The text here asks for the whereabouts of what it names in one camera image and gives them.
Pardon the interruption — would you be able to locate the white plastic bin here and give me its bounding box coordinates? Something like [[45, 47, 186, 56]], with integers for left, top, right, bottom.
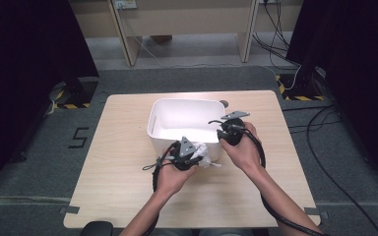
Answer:
[[146, 97, 226, 162]]

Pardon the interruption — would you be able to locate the black curtain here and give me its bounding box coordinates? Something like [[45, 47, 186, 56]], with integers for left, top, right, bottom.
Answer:
[[0, 0, 100, 201], [284, 0, 378, 185]]

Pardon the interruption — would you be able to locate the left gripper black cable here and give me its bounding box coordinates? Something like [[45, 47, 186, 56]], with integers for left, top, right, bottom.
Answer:
[[142, 141, 182, 236]]

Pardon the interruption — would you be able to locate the stand base with striped tape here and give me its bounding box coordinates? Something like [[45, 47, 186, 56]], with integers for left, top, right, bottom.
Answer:
[[275, 66, 327, 102], [49, 76, 100, 111]]

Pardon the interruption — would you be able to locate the long black floor cable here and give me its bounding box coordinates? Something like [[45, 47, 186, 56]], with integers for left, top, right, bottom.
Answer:
[[305, 103, 378, 236]]

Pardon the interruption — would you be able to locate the grey tape strip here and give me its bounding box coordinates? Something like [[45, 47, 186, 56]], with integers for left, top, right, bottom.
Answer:
[[58, 205, 81, 215], [303, 206, 330, 219]]

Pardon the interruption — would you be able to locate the person's left hand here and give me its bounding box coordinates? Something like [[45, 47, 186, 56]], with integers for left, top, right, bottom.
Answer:
[[156, 148, 201, 199]]

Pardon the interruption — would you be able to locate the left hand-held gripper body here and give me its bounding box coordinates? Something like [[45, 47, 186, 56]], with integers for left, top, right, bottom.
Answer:
[[169, 136, 205, 172]]

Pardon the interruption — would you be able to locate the white power strip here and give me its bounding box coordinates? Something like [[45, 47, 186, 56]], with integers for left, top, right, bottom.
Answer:
[[113, 0, 139, 11]]

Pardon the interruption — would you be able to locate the beige wooden desk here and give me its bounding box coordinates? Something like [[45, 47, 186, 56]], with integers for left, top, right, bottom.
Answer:
[[107, 0, 261, 68]]

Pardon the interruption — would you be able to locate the black round seat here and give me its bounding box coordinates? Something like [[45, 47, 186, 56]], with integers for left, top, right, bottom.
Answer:
[[79, 220, 114, 236]]

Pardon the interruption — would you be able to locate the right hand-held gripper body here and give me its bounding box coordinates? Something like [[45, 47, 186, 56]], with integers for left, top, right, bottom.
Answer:
[[216, 110, 251, 148]]

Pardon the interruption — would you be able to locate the white textured cloth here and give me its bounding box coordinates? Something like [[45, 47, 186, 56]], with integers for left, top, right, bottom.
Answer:
[[192, 142, 222, 170]]

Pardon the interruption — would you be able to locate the person's right hand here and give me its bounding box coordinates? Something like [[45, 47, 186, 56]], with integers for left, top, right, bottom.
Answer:
[[219, 121, 268, 175]]

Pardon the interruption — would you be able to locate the black cable bundle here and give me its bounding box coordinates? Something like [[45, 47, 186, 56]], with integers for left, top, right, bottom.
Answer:
[[251, 0, 301, 68]]

